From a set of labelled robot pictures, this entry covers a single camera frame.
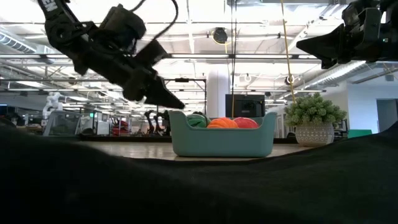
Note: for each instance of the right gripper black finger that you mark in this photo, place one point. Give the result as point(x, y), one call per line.
point(326, 39)
point(329, 55)

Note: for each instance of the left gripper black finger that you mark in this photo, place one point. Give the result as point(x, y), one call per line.
point(155, 100)
point(158, 88)

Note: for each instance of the green striped toy watermelon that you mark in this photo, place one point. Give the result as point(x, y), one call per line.
point(196, 121)

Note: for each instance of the orange toy pumpkin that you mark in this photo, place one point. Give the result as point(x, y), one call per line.
point(222, 123)

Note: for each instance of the red toy tomato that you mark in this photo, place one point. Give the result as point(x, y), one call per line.
point(247, 123)

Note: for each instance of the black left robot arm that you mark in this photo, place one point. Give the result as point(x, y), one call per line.
point(62, 34)

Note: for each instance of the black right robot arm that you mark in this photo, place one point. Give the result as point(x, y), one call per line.
point(392, 37)

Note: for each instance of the teal plastic tupperware container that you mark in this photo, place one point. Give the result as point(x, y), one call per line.
point(222, 143)

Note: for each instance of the black background robot arms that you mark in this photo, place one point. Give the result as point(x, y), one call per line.
point(150, 121)

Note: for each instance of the red background machine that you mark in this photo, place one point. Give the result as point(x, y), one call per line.
point(119, 127)

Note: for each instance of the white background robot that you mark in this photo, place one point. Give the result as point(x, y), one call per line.
point(53, 102)

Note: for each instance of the green plant in patterned pot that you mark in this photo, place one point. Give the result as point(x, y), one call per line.
point(314, 133)

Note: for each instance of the grey door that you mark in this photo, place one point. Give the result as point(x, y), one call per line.
point(387, 115)

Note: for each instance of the green background box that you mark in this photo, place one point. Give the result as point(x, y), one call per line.
point(359, 133)

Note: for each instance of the black folded cloth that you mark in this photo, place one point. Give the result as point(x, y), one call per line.
point(186, 193)

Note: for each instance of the silver ceiling duct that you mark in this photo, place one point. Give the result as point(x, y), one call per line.
point(342, 74)

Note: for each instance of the black background gantry frame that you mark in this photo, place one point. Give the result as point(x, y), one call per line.
point(186, 80)

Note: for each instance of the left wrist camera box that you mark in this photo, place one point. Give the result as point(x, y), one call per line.
point(124, 25)

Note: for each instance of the grey background enclosure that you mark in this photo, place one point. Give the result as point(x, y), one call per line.
point(62, 124)

